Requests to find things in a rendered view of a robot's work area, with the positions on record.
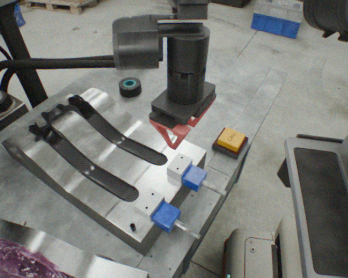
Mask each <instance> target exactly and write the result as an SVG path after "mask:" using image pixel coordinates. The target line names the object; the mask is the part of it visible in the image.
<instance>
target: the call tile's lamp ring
mask: <svg viewBox="0 0 348 278"><path fill-rule="evenodd" d="M224 130H225V127H224V129H223V130H222V131H221V133H220V134H219V136H218V137H217V139H216V140H215V142H214V143H213V144H214V145H216V146H218V147H221V148H223V149H225V150H227V151H229V152H232V153H234V154H236V155H239V154H240V152H241V150H242V148H243V147H244V145H245V143H246V141H247V139H248V137H246V136H245V140H244V142H243V143H242V145H241V147H240V148H239V150H238V152H234V151H232V150H230V149H228V148H226V147H223V146H221V145H219V144H217V141H218V138H219V137H220V136H221V134H222V133H223V132H224Z"/></svg>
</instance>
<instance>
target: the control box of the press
mask: <svg viewBox="0 0 348 278"><path fill-rule="evenodd" d="M22 1H23V0H0V33H1V35H2V37H3V40H4V41H5V43H6V46H7V48H8V50H9V52H10V55H11V57H12V58H11V57H10V55H9V54H8V53H7V51H6V50H5V49H3V48H2V47H1V46H0V52H1V53H2V54H3V55H4V56H5V57H6V58H7V60H12V59H13V60H22V59H25V58H31V56H30V54H29V51H28V49H27V47H26V44H25V41H24V39H23V37H22V34H21V32H20V29H19V26H18V25H17V22H16V19H15V17H14V11H15V4H16V3H22ZM15 74H16V75H17V77H18V79H19V81H20V83H21V85H22V87H23V89H24V91H25V94H26V96H27V98H28V100H29V102H30V104H31V106H32V108H35V107H36V106H37V105H39V104H40V103H42V102H44V101H45V100H47V99H48V96H47V94H46V91H45V89H44V87H43V85H42V82H41V80H40V78H39V75H38V73H37V71H36V70H35V69H19V70H18V71H16V72H15Z"/></svg>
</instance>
